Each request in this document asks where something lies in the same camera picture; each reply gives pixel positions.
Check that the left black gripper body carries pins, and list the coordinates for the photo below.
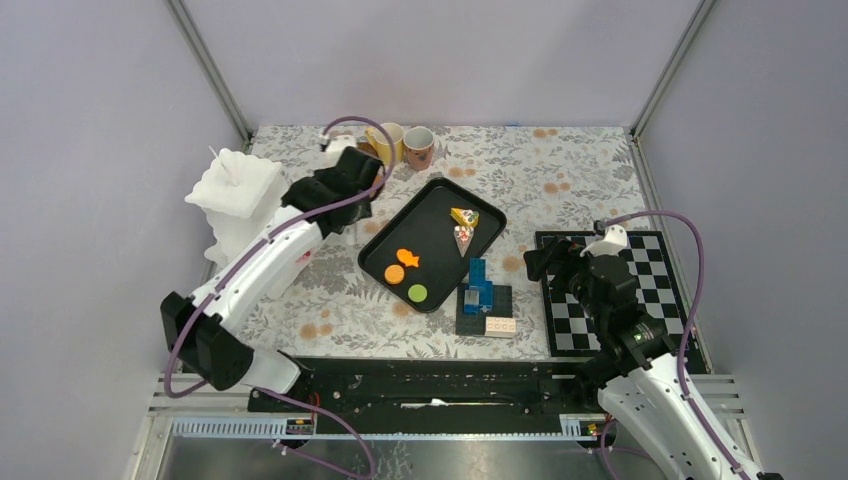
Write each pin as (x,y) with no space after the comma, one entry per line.
(363,212)

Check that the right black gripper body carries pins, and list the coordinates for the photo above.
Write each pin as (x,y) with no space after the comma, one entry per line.
(573,269)

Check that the silver tongs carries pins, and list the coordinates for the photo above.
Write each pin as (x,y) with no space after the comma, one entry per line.
(352,235)

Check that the white strawberry cake slice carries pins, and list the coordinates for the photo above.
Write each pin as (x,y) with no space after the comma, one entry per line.
(463,236)

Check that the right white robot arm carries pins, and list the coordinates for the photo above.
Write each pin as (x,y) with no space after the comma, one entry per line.
(639,376)

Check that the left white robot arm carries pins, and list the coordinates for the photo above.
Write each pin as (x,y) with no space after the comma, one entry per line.
(201,329)

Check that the yellow mug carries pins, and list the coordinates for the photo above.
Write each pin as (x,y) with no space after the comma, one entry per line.
(388,142)

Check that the pink patterned mug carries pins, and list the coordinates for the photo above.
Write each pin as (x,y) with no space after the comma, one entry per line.
(419,144)

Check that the blue lego block stack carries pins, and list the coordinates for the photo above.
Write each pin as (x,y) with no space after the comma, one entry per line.
(479,294)

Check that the orange fish biscuit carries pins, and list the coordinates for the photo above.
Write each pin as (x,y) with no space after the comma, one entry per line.
(407,258)

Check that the beige lego brick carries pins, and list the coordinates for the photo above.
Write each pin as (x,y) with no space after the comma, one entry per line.
(500,327)

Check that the black white checkerboard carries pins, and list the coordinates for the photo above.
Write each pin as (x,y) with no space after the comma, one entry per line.
(571,333)

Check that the black serving tray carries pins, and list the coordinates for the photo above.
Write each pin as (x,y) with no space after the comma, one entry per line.
(425,227)

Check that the yellow cake slice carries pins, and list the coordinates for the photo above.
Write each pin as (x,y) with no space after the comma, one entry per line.
(465,217)

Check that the orange round biscuit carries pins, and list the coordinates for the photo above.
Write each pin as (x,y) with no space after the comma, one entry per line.
(394,274)

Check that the black lego baseplate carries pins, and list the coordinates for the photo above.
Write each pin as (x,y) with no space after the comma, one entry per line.
(475,324)

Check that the white tiered dessert stand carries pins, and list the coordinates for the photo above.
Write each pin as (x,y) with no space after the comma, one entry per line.
(238,194)

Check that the green round cookie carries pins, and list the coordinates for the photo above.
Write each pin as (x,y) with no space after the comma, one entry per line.
(417,293)

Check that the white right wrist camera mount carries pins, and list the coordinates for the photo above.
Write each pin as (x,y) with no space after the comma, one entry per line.
(614,240)

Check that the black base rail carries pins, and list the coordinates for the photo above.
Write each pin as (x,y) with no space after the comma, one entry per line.
(382,396)

